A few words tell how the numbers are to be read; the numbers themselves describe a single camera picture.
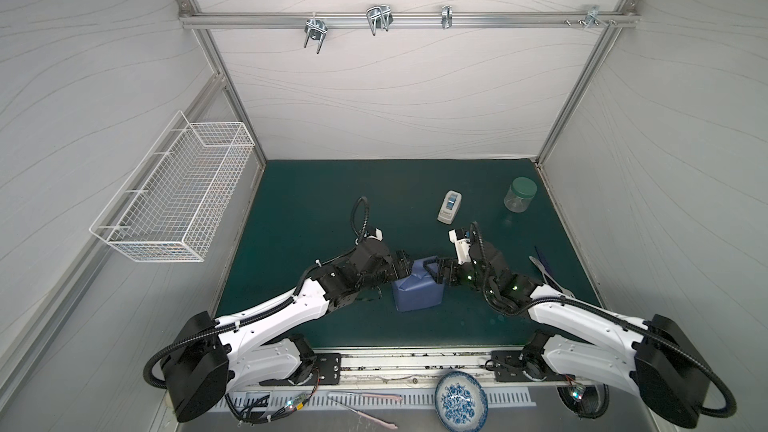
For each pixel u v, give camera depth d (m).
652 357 0.41
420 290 0.75
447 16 0.78
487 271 0.61
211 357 0.40
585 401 0.72
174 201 0.69
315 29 0.79
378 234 0.75
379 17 0.77
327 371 0.73
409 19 0.79
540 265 0.91
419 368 0.75
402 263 0.70
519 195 1.00
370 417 0.67
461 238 0.73
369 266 0.59
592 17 0.76
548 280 0.89
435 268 0.74
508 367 0.73
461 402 0.69
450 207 1.02
